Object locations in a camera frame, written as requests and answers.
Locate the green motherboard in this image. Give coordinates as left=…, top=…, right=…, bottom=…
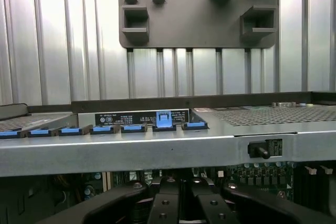
left=83, top=162, right=336, bottom=201

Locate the open black PC case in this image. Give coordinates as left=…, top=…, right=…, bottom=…
left=0, top=91, right=336, bottom=224

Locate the blue slot retaining clip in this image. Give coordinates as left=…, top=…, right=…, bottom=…
left=90, top=125, right=118, bottom=135
left=181, top=121, right=208, bottom=131
left=58, top=126, right=87, bottom=137
left=120, top=123, right=148, bottom=134
left=152, top=110, right=177, bottom=132
left=27, top=128, right=55, bottom=138
left=0, top=128, right=22, bottom=140

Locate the grey parts rack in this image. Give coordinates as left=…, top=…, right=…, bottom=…
left=118, top=0, right=287, bottom=50

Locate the black intrusion switch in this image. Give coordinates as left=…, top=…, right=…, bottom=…
left=248, top=138, right=284, bottom=159

